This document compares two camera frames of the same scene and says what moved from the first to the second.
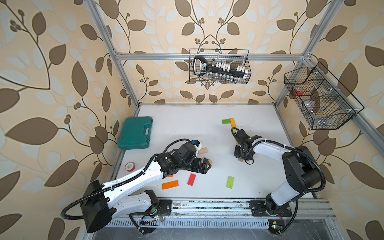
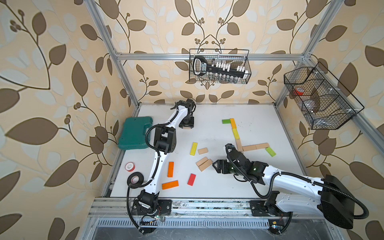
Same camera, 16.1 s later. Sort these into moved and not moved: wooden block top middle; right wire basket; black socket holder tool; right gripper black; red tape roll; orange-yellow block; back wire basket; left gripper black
Moved: left gripper black; right gripper black
Not moved: black socket holder tool; right wire basket; red tape roll; orange-yellow block; wooden block top middle; back wire basket
